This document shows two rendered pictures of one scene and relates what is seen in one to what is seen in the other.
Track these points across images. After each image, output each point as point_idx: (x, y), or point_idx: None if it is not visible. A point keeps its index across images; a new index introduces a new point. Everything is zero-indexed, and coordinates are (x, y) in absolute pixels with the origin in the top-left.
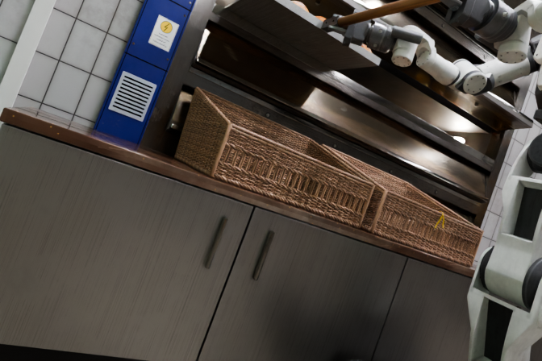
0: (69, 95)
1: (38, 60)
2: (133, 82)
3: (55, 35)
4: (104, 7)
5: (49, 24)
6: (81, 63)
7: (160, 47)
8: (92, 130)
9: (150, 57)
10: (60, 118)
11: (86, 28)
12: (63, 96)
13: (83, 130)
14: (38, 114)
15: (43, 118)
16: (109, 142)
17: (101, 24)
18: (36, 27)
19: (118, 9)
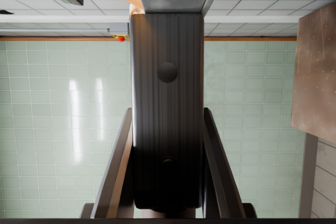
0: (296, 3)
1: (264, 14)
2: None
3: (246, 12)
4: (220, 3)
5: (238, 14)
6: (268, 3)
7: None
8: (331, 45)
9: None
10: (311, 52)
11: (239, 6)
12: (295, 5)
13: (319, 104)
14: (299, 90)
15: (301, 110)
16: (329, 132)
17: (234, 2)
18: (241, 20)
19: None
